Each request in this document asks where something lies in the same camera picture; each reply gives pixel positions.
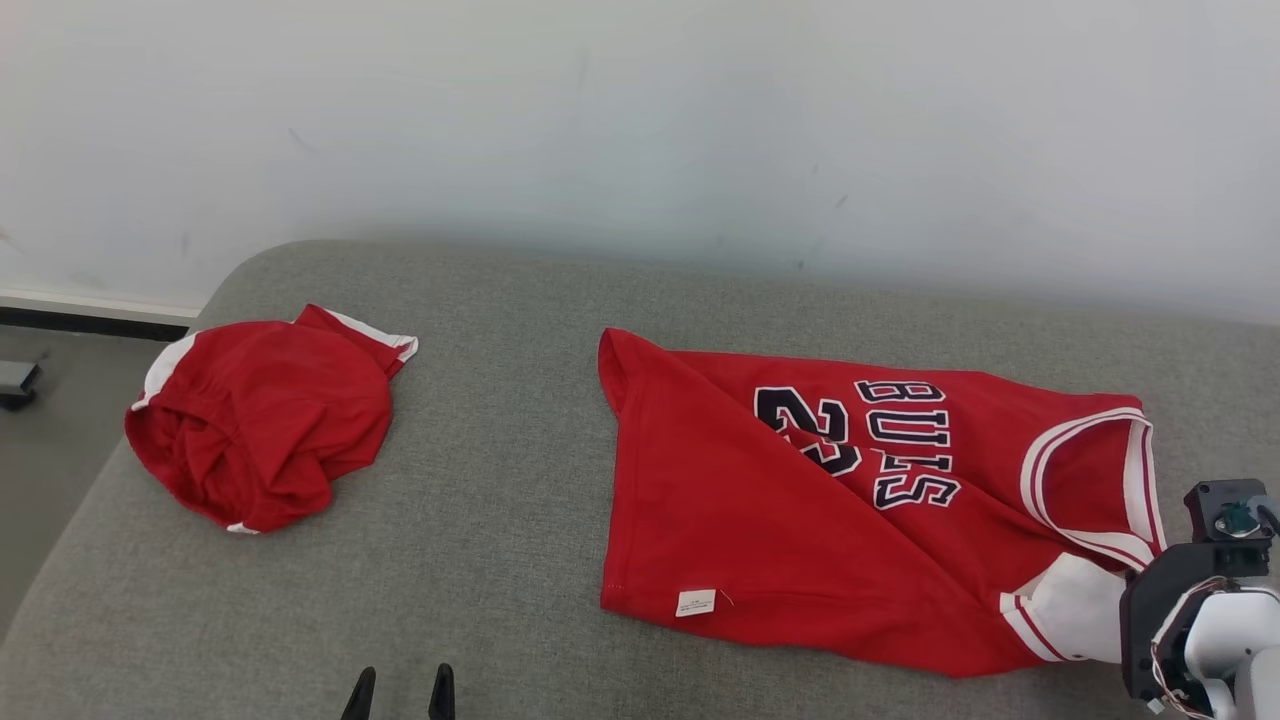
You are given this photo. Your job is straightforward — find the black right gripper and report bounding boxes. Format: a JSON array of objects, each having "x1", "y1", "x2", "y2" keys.
[{"x1": 1120, "y1": 543, "x2": 1271, "y2": 699}]

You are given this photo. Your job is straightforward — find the red shorts white stripe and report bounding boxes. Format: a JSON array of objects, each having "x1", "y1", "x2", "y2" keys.
[{"x1": 125, "y1": 304, "x2": 419, "y2": 534}]

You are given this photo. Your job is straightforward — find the red basketball jersey white sleeves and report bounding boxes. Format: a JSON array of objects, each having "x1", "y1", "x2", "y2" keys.
[{"x1": 598, "y1": 328, "x2": 1169, "y2": 679}]

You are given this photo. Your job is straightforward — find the grey object on floor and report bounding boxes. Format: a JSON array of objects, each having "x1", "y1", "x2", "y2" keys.
[{"x1": 0, "y1": 360, "x2": 43, "y2": 409}]

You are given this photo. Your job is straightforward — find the black wall baseboard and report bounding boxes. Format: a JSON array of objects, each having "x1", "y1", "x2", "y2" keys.
[{"x1": 0, "y1": 290, "x2": 196, "y2": 343}]

